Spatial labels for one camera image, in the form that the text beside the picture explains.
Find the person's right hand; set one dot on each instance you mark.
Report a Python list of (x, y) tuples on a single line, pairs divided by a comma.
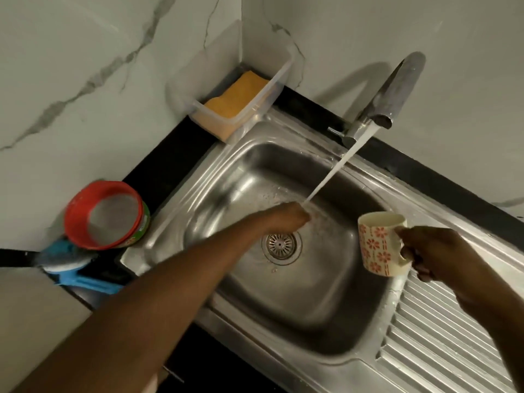
[(446, 257)]

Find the person's left hand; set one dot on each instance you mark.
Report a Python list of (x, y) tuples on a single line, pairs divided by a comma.
[(286, 218)]

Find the cream floral mug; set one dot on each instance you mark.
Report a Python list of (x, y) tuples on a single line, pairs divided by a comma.
[(376, 249)]

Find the stainless steel sink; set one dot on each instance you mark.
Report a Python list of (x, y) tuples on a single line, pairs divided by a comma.
[(327, 302)]

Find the orange sponge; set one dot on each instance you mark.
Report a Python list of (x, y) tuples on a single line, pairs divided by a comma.
[(235, 98)]

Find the chrome faucet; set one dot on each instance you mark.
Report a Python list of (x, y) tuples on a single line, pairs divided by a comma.
[(393, 90)]

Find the blue brush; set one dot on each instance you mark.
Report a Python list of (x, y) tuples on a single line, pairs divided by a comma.
[(73, 270)]

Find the person's left forearm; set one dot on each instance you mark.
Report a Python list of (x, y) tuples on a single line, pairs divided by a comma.
[(143, 315)]

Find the round metal drain strainer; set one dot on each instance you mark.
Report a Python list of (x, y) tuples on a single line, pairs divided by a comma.
[(280, 245)]

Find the running water stream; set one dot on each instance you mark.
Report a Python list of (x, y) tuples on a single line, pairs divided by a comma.
[(339, 163)]

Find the clear plastic container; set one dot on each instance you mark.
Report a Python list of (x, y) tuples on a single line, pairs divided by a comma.
[(213, 69)]

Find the red round soap tub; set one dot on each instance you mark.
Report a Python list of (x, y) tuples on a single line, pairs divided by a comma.
[(75, 216)]

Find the grey metal appliance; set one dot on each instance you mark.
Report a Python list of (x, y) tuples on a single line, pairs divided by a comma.
[(37, 323)]

